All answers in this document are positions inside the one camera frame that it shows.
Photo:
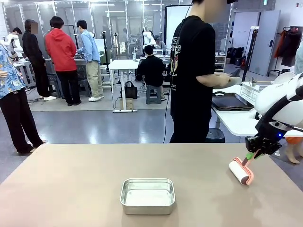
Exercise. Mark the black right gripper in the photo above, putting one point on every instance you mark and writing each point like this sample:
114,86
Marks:
262,145

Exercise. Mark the pink lint roller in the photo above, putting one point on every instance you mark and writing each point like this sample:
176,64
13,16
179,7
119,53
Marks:
239,171

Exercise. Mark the dark brown serving tray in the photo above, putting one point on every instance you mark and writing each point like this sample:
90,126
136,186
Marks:
232,101

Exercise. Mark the person's right forearm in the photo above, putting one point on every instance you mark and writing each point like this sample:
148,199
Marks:
206,80

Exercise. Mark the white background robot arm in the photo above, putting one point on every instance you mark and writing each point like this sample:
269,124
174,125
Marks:
148,36
16,45

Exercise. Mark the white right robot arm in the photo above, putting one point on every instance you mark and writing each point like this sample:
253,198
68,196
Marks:
267,99

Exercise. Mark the person's right hand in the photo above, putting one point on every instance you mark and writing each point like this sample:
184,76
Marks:
222,79

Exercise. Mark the white side table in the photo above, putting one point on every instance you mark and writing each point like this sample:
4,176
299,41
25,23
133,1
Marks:
236,123

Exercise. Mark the grey open door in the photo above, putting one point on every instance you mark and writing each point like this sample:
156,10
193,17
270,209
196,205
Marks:
265,47

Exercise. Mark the dark hanging coat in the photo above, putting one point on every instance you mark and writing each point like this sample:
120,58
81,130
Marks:
291,49

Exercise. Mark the orange hanging jacket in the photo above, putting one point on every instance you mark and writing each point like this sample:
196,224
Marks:
278,45

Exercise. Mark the person in black t-shirt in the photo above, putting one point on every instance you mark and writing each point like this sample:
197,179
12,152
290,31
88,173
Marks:
189,59

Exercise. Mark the grey step stool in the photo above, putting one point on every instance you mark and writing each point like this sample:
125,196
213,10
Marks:
153,94

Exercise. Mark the silver rectangular metal pan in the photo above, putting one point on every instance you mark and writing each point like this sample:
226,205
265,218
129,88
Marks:
146,209

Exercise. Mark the seated bystander in black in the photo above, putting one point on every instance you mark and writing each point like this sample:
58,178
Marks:
150,68

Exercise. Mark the cardboard box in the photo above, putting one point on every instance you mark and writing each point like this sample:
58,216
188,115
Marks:
126,104

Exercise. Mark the black tote bag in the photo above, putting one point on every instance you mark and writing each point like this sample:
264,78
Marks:
130,91

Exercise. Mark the bystander with cap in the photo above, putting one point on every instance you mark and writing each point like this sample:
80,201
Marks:
159,41

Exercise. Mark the white height adjustable desk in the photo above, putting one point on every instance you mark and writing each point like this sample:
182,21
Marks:
123,63

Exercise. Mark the white standing display board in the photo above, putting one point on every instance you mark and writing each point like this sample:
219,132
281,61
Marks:
172,16

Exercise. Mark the grey plastic stool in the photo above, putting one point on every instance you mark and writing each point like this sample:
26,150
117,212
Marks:
83,88

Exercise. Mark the bystander in light blue shirt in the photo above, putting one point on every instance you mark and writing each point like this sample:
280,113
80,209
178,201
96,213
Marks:
91,52

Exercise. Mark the bystander in red hoodie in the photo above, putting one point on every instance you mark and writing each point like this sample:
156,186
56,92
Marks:
60,52

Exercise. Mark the bystander in black clothes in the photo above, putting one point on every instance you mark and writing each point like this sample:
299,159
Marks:
35,52

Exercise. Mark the bystander in floral shirt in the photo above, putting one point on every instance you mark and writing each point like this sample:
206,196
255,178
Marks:
14,106

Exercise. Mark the black camera tripod stand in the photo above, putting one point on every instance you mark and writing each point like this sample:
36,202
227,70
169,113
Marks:
254,37

